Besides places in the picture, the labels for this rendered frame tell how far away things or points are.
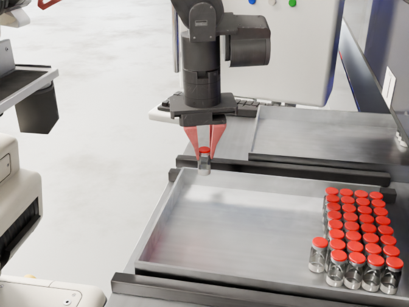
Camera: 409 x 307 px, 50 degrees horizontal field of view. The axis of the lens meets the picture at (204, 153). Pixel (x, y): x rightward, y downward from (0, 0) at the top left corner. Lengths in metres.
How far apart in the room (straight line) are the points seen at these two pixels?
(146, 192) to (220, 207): 1.73
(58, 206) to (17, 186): 1.42
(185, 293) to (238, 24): 0.36
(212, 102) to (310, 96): 0.78
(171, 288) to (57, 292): 0.97
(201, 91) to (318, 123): 0.50
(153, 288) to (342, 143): 0.58
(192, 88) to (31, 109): 0.49
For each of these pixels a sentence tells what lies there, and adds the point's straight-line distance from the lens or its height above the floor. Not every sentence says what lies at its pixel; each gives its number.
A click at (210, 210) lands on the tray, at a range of 0.73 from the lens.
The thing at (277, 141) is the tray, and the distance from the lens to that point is 0.98.
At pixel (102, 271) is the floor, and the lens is 1.98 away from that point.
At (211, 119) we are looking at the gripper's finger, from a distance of 0.66.
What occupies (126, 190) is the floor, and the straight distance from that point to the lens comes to 2.49.
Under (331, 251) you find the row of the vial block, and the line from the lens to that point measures 0.60.
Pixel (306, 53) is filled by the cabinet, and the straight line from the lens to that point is 1.37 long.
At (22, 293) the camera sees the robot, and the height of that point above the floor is 0.28.
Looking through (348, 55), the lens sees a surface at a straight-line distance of 1.83.
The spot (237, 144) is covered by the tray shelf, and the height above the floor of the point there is 0.88.
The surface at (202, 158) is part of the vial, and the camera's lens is 0.72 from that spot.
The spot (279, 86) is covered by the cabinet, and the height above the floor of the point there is 0.86.
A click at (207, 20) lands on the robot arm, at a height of 1.19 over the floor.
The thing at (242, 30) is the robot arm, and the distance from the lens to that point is 0.63.
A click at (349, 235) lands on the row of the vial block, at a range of 0.64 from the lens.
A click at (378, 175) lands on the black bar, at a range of 0.86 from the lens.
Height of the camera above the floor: 1.30
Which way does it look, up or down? 27 degrees down
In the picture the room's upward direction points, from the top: straight up
